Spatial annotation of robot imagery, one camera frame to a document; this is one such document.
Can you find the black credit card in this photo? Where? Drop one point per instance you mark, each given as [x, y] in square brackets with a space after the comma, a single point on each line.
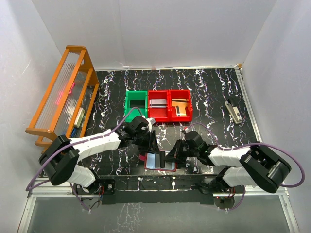
[164, 164]

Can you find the grey striped card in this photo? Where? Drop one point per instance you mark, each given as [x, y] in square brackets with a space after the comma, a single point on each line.
[158, 103]

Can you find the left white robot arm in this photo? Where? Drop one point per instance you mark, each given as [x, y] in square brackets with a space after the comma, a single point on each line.
[61, 159]

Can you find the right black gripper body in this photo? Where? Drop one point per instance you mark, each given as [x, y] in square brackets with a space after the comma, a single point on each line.
[179, 149]

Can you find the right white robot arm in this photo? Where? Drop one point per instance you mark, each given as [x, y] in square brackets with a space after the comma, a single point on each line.
[255, 165]

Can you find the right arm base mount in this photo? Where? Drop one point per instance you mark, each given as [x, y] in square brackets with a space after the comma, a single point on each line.
[225, 203]

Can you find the beige box in rack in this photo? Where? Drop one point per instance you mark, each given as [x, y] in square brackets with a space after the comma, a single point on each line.
[79, 117]

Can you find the red bin left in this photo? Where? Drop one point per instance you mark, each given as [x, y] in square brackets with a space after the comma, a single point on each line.
[161, 115]

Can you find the black grey stapler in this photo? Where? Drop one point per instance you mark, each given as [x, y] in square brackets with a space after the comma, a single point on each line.
[233, 110]

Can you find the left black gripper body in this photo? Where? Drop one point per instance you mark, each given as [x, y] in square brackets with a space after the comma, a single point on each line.
[150, 141]

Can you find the red bin right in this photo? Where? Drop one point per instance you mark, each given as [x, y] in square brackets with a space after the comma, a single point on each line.
[180, 94]

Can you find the orange patterned credit card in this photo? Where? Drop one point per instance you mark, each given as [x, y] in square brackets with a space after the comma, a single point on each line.
[181, 110]

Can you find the red bin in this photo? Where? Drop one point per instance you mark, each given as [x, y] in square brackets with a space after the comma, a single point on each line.
[180, 94]
[161, 115]

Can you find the orange wooden rack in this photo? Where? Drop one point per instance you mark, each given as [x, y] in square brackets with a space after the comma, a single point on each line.
[74, 84]

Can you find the red leather card holder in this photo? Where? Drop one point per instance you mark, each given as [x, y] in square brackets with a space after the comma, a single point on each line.
[151, 162]

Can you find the green plastic bin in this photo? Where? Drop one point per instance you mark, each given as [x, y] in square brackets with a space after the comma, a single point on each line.
[136, 99]

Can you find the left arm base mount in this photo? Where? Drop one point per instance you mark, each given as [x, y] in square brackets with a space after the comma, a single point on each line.
[104, 188]

